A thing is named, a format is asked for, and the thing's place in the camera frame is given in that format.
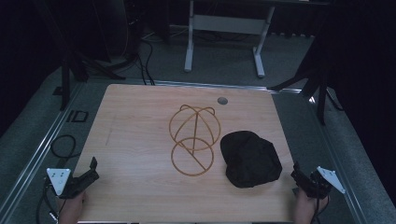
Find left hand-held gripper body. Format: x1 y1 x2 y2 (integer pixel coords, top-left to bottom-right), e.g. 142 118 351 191
45 167 92 200

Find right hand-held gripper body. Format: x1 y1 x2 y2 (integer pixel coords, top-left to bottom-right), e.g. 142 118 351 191
304 165 347 200

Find person's right hand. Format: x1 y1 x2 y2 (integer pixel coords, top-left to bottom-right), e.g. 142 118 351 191
292 188 329 224

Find person's left hand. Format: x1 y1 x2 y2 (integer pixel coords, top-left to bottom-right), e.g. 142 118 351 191
57 189 89 224

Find black cap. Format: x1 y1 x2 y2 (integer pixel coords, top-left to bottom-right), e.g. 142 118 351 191
219 130 284 189

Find black tripod stand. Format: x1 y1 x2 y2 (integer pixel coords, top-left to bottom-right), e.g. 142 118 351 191
52 0 127 112
268 18 345 127

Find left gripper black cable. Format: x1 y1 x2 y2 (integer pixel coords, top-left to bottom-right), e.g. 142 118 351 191
35 178 62 224

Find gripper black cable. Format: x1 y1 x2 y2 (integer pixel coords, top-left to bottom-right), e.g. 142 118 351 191
311 197 331 224
35 178 62 224

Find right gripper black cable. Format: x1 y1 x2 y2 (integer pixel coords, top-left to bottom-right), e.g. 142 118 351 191
311 197 331 224

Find silver metal floor rail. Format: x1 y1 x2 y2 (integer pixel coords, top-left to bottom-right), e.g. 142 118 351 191
0 81 85 216

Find black looped floor cable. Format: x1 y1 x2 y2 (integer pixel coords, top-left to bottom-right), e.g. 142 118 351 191
49 133 82 161

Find black floor bracket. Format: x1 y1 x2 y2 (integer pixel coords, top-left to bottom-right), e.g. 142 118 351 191
65 109 90 123

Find gold wire hat stand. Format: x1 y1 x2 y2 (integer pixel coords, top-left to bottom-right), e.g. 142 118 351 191
168 104 221 177

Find black floor cables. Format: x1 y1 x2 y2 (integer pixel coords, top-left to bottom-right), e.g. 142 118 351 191
135 38 156 86

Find white metal desk frame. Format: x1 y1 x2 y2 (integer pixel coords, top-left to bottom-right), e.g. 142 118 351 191
183 0 276 78

